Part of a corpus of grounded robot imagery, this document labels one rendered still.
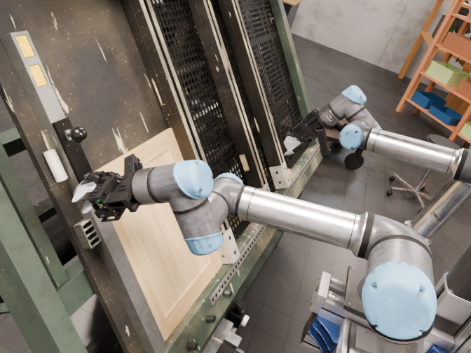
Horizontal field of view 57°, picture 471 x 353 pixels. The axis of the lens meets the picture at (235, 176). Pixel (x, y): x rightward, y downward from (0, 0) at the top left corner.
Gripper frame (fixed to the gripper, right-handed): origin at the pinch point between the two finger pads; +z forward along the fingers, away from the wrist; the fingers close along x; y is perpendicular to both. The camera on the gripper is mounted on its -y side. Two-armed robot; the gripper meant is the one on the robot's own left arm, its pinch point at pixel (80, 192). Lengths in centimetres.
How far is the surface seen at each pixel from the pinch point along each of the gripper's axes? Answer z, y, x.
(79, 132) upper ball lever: -3.5, -8.0, -10.8
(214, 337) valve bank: 11, -9, 83
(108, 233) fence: 8.1, -3.7, 18.3
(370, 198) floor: 15, -259, 270
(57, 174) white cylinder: 9.7, -5.3, -2.6
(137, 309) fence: 8.1, 6.1, 39.6
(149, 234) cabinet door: 10.5, -15.9, 33.0
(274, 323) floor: 41, -69, 180
